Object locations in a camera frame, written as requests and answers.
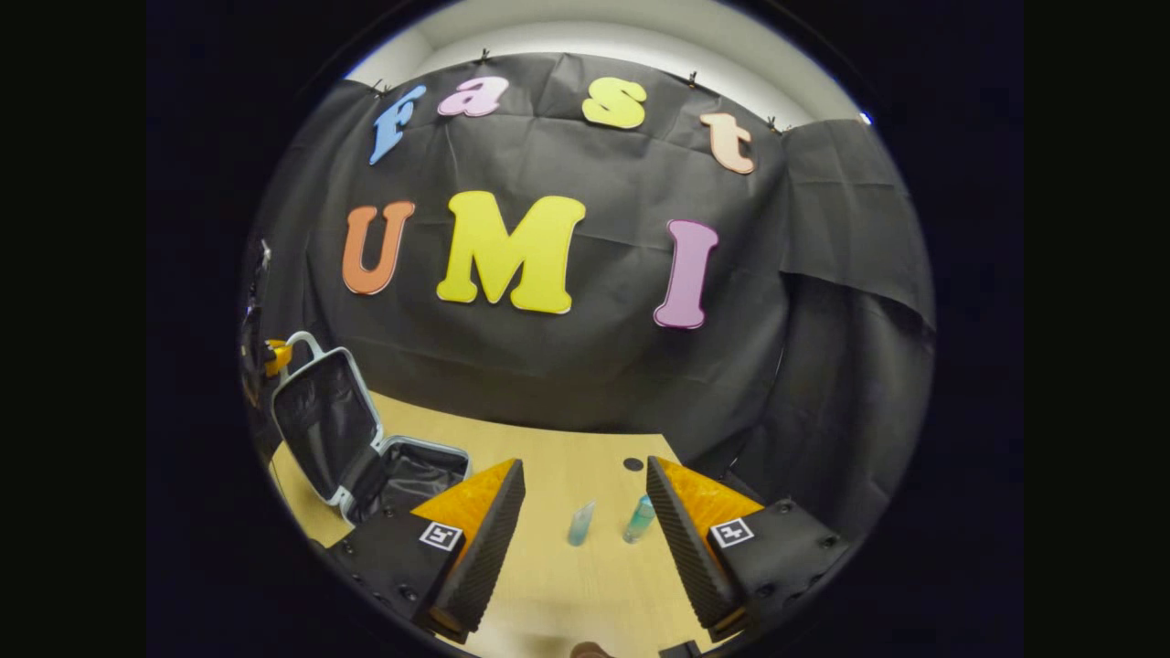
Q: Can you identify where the black backdrop cloth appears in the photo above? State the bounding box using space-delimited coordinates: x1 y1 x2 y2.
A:
242 52 936 540

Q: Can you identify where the pale blue small suitcase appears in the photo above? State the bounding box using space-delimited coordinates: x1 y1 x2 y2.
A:
270 331 473 526

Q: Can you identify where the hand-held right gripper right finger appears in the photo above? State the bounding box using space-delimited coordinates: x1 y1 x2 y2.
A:
646 455 857 643

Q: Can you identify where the blue capped clear bottle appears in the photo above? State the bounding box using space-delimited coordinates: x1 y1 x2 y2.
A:
623 494 657 545

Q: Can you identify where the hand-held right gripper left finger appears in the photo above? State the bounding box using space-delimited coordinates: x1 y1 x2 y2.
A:
329 457 527 644

